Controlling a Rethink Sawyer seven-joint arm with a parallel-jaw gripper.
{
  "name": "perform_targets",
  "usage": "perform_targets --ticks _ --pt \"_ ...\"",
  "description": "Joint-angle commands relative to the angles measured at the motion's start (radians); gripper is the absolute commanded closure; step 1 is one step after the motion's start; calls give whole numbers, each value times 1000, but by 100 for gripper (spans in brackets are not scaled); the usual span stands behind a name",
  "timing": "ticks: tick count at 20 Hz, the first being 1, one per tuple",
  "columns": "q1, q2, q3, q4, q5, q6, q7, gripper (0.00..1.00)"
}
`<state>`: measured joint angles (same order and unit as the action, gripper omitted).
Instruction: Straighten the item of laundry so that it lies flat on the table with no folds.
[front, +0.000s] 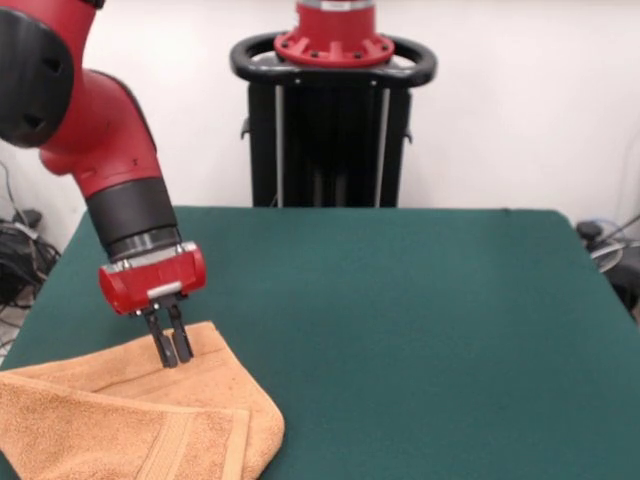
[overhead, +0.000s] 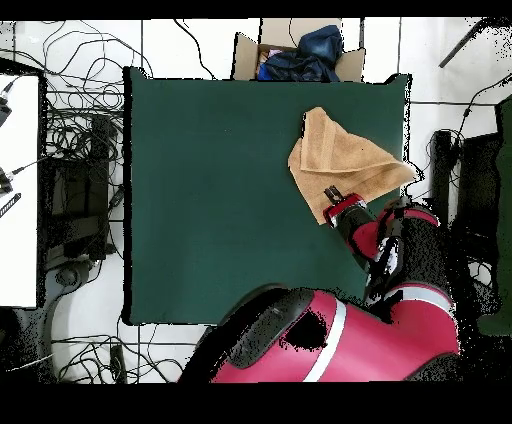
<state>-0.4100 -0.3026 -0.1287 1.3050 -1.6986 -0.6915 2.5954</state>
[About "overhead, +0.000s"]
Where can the cardboard box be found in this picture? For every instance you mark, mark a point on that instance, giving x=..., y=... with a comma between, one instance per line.
x=244, y=60

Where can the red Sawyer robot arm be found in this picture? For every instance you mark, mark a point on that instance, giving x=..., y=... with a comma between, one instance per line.
x=360, y=340

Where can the black camera device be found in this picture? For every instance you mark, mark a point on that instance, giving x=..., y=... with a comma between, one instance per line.
x=4, y=184
x=3, y=112

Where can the white desk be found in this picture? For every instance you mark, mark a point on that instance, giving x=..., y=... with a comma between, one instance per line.
x=20, y=240

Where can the black flat strip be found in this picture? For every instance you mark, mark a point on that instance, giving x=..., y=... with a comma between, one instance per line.
x=10, y=204

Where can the black rod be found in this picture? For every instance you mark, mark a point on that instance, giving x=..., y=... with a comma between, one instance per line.
x=460, y=44

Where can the dark green table cloth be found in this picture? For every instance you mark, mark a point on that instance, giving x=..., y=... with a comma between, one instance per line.
x=200, y=200

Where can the grey chair base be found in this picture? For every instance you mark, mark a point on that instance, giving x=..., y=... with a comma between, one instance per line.
x=66, y=276

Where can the black metal frame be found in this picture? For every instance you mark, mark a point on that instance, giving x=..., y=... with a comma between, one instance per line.
x=440, y=168
x=98, y=160

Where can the green covered table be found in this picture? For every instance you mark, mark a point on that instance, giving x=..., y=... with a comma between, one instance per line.
x=506, y=200

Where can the dark blue clothes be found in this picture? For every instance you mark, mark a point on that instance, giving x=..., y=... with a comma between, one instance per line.
x=312, y=60

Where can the tan terry towel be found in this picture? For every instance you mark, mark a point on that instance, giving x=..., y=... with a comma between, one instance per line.
x=340, y=160

